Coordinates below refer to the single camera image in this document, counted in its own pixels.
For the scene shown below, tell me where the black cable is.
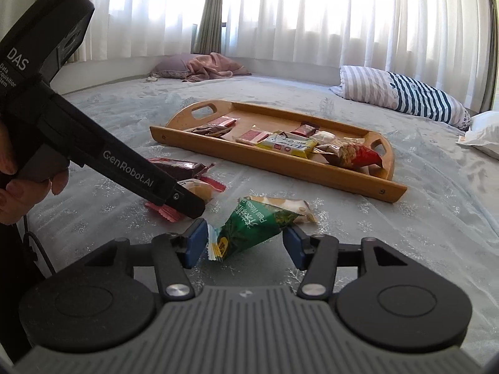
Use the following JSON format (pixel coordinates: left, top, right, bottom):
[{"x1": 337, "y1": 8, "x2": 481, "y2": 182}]
[{"x1": 21, "y1": 212, "x2": 56, "y2": 277}]

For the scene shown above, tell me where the person's left hand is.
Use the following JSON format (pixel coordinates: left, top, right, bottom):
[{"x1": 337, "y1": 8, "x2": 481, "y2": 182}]
[{"x1": 0, "y1": 122, "x2": 71, "y2": 227}]

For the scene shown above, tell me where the blue striped pillow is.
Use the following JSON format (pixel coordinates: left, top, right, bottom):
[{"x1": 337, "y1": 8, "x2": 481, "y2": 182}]
[{"x1": 329, "y1": 65, "x2": 472, "y2": 131}]

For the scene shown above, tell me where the wooden tray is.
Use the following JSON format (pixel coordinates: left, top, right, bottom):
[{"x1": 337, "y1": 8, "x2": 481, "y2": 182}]
[{"x1": 150, "y1": 100, "x2": 407, "y2": 204}]

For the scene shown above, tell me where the white snack with red ends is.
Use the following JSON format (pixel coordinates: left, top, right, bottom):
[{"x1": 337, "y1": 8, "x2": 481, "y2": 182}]
[{"x1": 145, "y1": 177, "x2": 227, "y2": 223}]

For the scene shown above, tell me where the yellow snack packet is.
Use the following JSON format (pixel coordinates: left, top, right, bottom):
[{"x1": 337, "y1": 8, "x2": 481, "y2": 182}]
[{"x1": 255, "y1": 132, "x2": 319, "y2": 160}]

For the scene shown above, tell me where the white sheer curtain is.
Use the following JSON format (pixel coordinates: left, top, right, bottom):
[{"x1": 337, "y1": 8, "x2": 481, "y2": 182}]
[{"x1": 70, "y1": 0, "x2": 492, "y2": 113}]

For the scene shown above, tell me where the white pillow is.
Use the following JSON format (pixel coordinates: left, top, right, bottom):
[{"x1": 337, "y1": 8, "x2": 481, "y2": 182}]
[{"x1": 456, "y1": 111, "x2": 499, "y2": 160}]

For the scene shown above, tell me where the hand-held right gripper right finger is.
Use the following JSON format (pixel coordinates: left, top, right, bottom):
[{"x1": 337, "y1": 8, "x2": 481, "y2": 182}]
[{"x1": 283, "y1": 226, "x2": 406, "y2": 300}]

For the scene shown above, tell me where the long dark red snack bar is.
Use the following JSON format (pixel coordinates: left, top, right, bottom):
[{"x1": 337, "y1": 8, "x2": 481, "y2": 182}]
[{"x1": 147, "y1": 158, "x2": 216, "y2": 180}]

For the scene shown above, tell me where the green pea snack packet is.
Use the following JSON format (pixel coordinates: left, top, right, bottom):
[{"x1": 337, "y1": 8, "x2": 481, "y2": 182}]
[{"x1": 206, "y1": 197, "x2": 298, "y2": 261}]

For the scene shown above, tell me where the green curtain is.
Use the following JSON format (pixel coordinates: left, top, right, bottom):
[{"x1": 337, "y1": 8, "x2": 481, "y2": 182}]
[
  {"x1": 480, "y1": 0, "x2": 499, "y2": 113},
  {"x1": 193, "y1": 0, "x2": 229, "y2": 54}
]

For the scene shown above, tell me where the pink blanket cloth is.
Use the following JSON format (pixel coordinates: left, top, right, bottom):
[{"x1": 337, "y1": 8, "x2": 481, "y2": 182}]
[{"x1": 181, "y1": 52, "x2": 252, "y2": 83}]

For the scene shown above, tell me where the pink snack packet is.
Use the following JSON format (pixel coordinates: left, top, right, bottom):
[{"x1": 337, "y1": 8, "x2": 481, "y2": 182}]
[{"x1": 235, "y1": 128, "x2": 270, "y2": 146}]

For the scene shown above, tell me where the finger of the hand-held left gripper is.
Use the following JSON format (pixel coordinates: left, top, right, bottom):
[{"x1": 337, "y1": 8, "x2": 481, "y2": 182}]
[{"x1": 164, "y1": 186, "x2": 206, "y2": 219}]

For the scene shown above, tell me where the snowflake bedspread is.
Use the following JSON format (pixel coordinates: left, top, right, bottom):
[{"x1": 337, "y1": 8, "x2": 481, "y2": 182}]
[{"x1": 23, "y1": 74, "x2": 499, "y2": 359}]

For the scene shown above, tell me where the cream snack packet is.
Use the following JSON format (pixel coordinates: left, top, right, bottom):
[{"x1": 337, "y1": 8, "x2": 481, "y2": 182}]
[{"x1": 249, "y1": 195, "x2": 317, "y2": 224}]

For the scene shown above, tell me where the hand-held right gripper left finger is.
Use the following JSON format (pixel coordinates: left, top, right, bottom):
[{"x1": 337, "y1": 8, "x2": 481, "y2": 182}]
[{"x1": 88, "y1": 220, "x2": 206, "y2": 301}]

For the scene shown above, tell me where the red and brown snack packet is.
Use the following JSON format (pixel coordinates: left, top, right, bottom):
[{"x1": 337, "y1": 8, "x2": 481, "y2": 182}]
[{"x1": 290, "y1": 122, "x2": 320, "y2": 138}]

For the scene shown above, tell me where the red peanut snack bag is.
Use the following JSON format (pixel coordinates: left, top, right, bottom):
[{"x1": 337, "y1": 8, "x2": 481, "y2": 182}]
[{"x1": 314, "y1": 140, "x2": 385, "y2": 170}]

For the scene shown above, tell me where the purple pillow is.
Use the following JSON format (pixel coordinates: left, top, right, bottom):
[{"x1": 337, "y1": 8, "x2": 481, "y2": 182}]
[{"x1": 150, "y1": 55, "x2": 196, "y2": 79}]

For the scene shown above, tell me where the brown peanut wafer packet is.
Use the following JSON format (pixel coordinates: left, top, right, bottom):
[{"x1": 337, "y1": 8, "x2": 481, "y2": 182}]
[{"x1": 183, "y1": 124, "x2": 235, "y2": 139}]

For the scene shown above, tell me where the white snack packet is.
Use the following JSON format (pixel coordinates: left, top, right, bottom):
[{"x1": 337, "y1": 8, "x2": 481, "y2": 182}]
[{"x1": 311, "y1": 130, "x2": 337, "y2": 146}]

